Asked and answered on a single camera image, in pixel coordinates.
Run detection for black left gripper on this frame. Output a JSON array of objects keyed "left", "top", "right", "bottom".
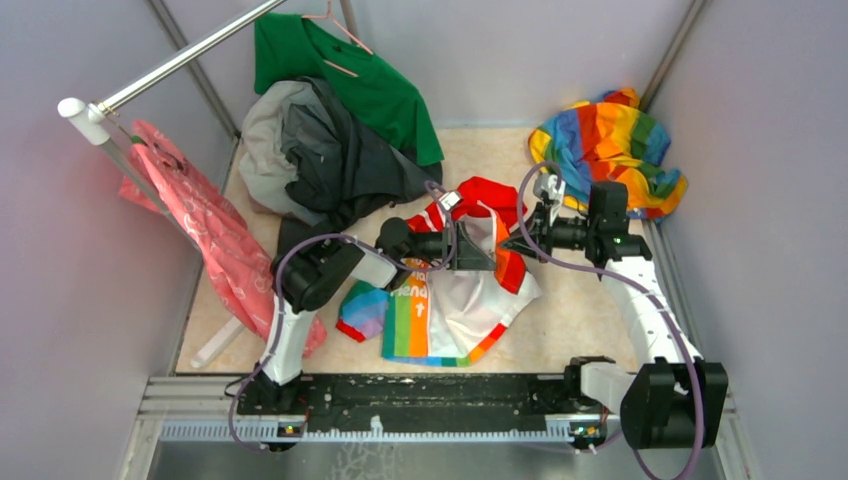
[{"left": 400, "top": 218, "right": 496, "bottom": 269}]

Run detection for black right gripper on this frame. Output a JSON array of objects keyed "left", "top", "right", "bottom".
[{"left": 499, "top": 201, "right": 597, "bottom": 264}]

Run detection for red white cartoon jacket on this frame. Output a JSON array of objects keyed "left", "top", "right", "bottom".
[{"left": 336, "top": 177, "right": 542, "bottom": 367}]

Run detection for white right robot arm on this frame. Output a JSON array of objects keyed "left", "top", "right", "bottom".
[{"left": 499, "top": 174, "right": 729, "bottom": 450}]

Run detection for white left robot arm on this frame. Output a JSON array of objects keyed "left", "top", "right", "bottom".
[{"left": 255, "top": 217, "right": 496, "bottom": 414}]

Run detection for dark grey jacket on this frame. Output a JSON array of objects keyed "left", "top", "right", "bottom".
[{"left": 238, "top": 77, "right": 443, "bottom": 254}]

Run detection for rainbow striped garment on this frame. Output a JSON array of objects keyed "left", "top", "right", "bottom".
[{"left": 527, "top": 88, "right": 688, "bottom": 222}]

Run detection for pink patterned garment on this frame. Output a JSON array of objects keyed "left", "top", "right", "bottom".
[{"left": 119, "top": 119, "right": 329, "bottom": 359}]

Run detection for green t-shirt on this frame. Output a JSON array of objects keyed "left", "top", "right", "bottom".
[{"left": 253, "top": 13, "right": 445, "bottom": 166}]

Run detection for pink clothes hanger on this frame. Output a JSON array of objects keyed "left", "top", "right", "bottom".
[{"left": 301, "top": 0, "right": 374, "bottom": 55}]

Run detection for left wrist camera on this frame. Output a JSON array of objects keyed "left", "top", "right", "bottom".
[{"left": 437, "top": 191, "right": 462, "bottom": 215}]

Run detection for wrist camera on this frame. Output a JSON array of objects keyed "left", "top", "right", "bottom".
[
  {"left": 533, "top": 173, "right": 566, "bottom": 208},
  {"left": 437, "top": 191, "right": 462, "bottom": 215}
]

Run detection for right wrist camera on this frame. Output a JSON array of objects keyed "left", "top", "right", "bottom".
[{"left": 533, "top": 173, "right": 566, "bottom": 208}]

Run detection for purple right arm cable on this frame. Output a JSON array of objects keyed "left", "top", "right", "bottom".
[{"left": 516, "top": 162, "right": 705, "bottom": 480}]

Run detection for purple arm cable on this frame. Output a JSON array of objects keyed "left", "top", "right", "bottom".
[
  {"left": 227, "top": 180, "right": 460, "bottom": 455},
  {"left": 516, "top": 162, "right": 705, "bottom": 480}
]

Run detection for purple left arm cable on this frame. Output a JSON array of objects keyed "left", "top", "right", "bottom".
[{"left": 227, "top": 180, "right": 460, "bottom": 455}]

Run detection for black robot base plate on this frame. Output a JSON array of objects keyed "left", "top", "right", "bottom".
[{"left": 236, "top": 373, "right": 615, "bottom": 442}]

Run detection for aluminium frame rail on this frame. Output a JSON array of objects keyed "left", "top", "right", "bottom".
[{"left": 121, "top": 221, "right": 758, "bottom": 479}]

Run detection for silver clothes rail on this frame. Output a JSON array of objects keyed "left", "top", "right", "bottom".
[{"left": 57, "top": 1, "right": 282, "bottom": 226}]

